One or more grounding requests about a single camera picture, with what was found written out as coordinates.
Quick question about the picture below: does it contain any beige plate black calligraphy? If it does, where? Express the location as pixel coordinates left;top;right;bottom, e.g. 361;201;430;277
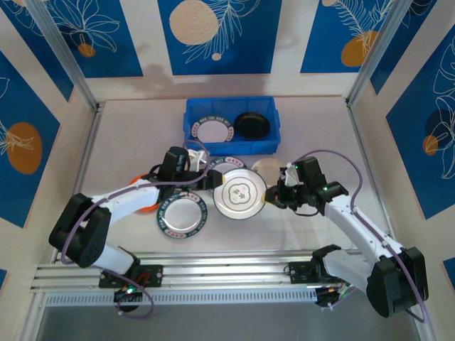
250;158;286;182

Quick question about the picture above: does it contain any aluminium base beam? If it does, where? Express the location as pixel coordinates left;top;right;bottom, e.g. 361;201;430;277
30;248;427;296

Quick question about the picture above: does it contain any blue plastic bin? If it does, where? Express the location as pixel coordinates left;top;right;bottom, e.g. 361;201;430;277
180;95;282;157

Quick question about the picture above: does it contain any slotted white cable duct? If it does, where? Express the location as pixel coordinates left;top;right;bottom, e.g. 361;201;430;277
44;286;319;308

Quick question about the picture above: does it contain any orange rimmed plate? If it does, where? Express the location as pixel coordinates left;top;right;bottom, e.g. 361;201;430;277
128;175;160;215

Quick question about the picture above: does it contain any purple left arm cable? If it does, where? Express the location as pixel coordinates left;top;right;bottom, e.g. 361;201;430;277
59;139;213;319

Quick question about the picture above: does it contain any aluminium frame post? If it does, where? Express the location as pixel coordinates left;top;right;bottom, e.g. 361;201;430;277
24;0;100;111
342;0;415;106

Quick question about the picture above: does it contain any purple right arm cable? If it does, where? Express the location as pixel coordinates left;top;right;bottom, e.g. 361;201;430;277
291;148;427;324

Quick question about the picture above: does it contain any white plate grey emblem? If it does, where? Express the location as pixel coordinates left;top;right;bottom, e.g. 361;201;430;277
212;168;268;220

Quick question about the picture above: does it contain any green rimmed white plate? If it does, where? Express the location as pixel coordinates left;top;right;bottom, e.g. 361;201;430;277
156;191;209;239
206;156;249;178
191;115;235;143

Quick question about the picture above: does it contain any aluminium side rail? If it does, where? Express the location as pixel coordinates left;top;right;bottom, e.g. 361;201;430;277
346;99;419;264
51;101;106;266

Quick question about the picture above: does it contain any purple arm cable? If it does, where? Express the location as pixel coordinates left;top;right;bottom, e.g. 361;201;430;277
291;148;427;324
59;139;213;319

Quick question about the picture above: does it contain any thin black right gripper cable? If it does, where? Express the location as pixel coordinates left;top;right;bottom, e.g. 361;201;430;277
294;205;320;218

